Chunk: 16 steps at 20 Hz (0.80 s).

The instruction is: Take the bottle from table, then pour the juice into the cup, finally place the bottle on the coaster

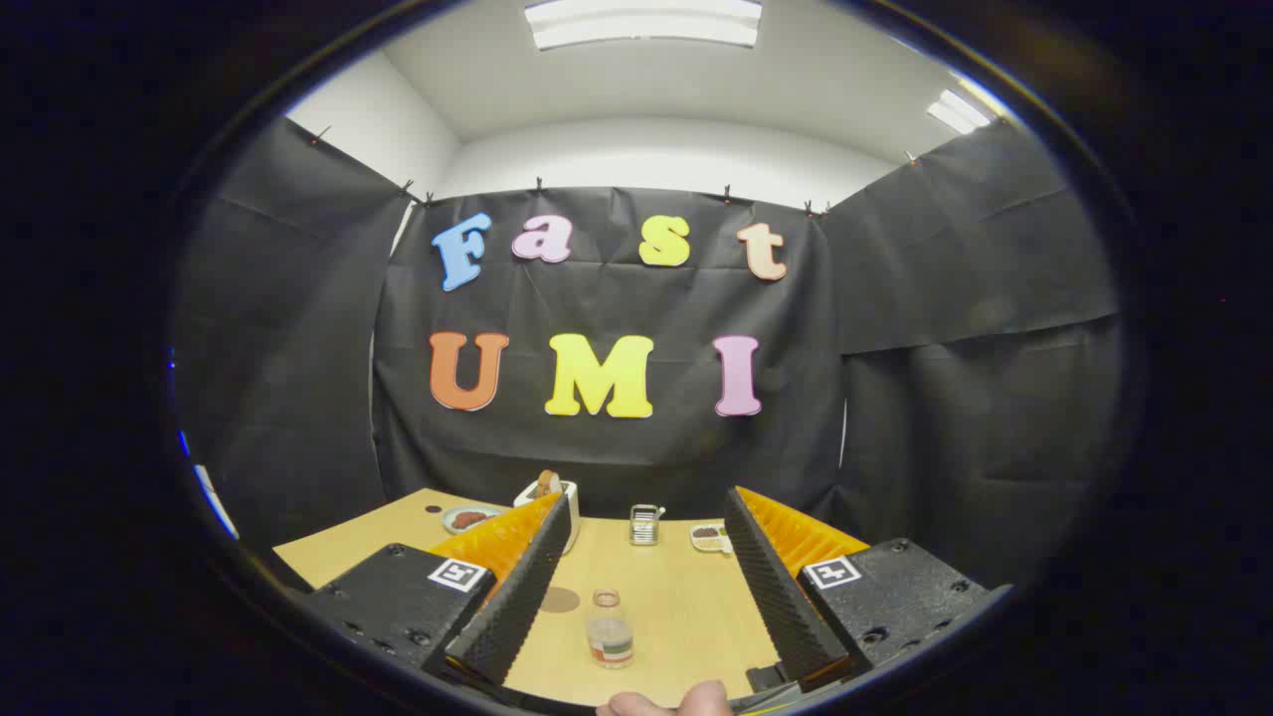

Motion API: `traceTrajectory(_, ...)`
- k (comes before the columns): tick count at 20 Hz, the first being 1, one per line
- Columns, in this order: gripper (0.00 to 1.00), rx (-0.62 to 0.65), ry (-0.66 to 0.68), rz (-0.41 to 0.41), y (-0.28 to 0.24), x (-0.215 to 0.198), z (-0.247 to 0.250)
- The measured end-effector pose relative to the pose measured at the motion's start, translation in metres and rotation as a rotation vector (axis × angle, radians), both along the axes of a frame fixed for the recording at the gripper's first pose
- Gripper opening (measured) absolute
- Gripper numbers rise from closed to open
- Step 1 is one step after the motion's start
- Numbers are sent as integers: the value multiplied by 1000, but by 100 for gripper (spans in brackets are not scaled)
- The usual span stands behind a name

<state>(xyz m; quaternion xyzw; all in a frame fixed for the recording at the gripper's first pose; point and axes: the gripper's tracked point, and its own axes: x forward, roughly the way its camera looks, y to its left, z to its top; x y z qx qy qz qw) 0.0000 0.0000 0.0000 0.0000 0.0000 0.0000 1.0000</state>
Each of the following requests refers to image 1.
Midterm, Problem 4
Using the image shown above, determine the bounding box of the pale green plate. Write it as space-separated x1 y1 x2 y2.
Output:
442 504 505 535

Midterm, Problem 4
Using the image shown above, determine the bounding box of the white toaster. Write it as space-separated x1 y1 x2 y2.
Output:
514 479 581 555

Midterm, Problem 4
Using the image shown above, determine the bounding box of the clear plastic juice bottle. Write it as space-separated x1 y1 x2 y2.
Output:
585 589 636 669

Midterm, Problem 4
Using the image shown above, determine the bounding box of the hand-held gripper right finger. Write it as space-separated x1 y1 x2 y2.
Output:
723 485 1013 695

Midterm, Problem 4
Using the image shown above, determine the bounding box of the black backdrop cloth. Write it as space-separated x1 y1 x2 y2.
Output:
174 117 1125 590

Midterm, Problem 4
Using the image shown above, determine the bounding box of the long ceiling light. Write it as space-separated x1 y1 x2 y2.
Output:
524 0 764 51

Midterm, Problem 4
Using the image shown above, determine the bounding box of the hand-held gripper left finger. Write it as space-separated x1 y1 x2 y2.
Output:
296 490 574 687

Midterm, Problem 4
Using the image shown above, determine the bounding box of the small ceiling light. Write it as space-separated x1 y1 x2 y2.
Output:
927 88 994 135

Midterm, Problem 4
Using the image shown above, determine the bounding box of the wooden table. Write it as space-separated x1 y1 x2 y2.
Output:
273 487 868 709

